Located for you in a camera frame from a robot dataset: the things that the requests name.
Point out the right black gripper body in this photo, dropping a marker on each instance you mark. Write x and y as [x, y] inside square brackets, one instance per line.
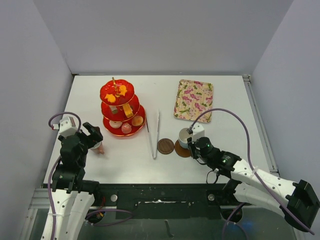
[194, 151]

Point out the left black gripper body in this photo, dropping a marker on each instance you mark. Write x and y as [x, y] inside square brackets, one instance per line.
[88, 141]

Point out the brown saucer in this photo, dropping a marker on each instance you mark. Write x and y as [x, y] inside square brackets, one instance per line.
[182, 152]

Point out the pink handled white cup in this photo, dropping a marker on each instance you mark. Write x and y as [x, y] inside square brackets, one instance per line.
[98, 148]

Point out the blue mug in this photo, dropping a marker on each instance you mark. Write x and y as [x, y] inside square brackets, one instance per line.
[183, 137]

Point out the dark wooden coaster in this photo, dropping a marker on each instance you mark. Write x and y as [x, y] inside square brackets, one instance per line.
[165, 146]

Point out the white frosted donut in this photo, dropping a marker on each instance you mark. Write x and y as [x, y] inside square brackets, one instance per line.
[115, 124]

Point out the metal tongs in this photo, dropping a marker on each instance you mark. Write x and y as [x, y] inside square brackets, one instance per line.
[153, 127]

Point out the chocolate cake slice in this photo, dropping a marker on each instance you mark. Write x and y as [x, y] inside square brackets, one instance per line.
[114, 109]

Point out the red three-tier cake stand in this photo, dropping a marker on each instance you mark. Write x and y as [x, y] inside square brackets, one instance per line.
[123, 114]

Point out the orange cookie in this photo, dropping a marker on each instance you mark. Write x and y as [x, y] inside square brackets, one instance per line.
[110, 98]

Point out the yellow layered cake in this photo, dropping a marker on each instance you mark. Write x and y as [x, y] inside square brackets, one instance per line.
[127, 110]

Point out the brown bread roll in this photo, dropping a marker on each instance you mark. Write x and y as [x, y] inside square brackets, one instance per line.
[137, 121]

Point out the orange fish biscuit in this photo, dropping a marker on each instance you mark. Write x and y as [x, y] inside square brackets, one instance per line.
[122, 90]

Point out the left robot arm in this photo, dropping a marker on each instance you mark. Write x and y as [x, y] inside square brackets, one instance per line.
[70, 195]

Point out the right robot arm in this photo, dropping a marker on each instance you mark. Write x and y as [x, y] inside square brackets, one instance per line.
[297, 202]

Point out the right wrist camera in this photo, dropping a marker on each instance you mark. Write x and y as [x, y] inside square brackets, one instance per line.
[196, 131]

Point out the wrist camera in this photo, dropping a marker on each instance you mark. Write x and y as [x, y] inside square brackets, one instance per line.
[66, 126]
[196, 131]

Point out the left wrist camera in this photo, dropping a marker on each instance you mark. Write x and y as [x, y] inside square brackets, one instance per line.
[66, 126]

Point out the black base frame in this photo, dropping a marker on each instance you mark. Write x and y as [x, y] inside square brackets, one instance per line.
[161, 202]

